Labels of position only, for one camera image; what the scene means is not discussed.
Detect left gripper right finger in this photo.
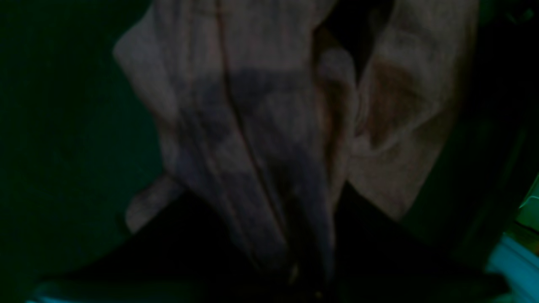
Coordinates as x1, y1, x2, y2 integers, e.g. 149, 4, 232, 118
332, 183, 510, 303

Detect red long-sleeve T-shirt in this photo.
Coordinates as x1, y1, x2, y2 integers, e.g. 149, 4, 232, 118
113, 0, 480, 279

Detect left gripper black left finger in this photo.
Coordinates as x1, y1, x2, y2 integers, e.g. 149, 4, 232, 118
29, 192, 295, 303

